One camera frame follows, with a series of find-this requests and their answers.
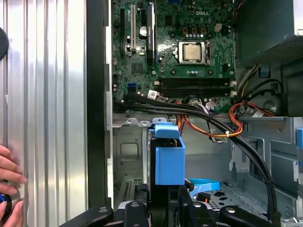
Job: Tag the silver CPU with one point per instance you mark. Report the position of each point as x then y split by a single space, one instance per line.
194 52

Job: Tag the white expansion slot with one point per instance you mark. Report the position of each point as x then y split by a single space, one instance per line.
133 28

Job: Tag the person's hand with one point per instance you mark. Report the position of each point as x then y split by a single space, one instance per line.
9 170

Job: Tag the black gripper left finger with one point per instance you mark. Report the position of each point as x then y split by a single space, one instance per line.
135 212

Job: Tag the black graphics card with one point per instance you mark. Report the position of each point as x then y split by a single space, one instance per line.
151 35

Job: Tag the metal disk bay cage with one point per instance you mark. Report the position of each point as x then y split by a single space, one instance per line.
131 121

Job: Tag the hard disk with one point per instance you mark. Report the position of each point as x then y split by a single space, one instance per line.
169 163

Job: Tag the black RAM slot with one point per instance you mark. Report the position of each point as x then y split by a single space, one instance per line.
196 84
196 94
196 89
196 80

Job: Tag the black expansion slot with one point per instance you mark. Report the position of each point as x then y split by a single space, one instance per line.
122 30

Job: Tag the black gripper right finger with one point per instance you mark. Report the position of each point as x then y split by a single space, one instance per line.
197 212

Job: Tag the CPU socket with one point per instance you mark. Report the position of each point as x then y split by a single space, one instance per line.
193 63

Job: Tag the black round object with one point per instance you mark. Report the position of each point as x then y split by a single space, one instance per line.
3 42

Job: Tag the grey power supply unit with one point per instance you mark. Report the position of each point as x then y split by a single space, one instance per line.
260 23

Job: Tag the blue plastic drive latch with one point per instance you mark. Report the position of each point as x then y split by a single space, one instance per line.
300 136

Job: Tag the metal drive cage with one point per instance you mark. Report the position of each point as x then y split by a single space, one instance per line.
279 132

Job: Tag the black PC case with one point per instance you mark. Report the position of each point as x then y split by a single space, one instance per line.
95 94

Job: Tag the green motherboard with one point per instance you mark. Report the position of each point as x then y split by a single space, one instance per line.
146 78

